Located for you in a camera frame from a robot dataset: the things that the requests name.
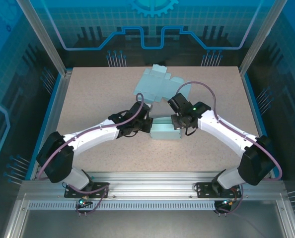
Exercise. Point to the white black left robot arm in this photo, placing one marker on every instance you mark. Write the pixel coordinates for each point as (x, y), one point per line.
(93, 136)

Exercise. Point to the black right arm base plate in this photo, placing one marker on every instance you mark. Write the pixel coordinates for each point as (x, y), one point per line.
(204, 189)

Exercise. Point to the light blue paper box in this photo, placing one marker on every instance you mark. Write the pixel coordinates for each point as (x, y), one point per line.
(152, 81)
(165, 135)

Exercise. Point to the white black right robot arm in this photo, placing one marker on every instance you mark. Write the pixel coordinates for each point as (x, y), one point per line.
(224, 129)

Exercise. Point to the blue table side strip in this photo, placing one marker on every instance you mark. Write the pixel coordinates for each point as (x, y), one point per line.
(254, 109)
(50, 109)

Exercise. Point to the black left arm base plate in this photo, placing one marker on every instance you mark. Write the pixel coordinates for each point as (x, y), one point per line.
(100, 191)

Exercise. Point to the small connector with green LED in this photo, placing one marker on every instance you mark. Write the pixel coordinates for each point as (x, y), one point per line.
(83, 200)
(229, 202)

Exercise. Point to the aluminium frame post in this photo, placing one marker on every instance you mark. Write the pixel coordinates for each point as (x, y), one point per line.
(45, 37)
(259, 39)

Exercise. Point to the aluminium frame beam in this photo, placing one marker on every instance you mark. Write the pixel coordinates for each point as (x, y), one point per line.
(150, 186)

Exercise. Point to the aluminium side rail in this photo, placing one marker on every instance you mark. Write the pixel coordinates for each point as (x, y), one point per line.
(59, 104)

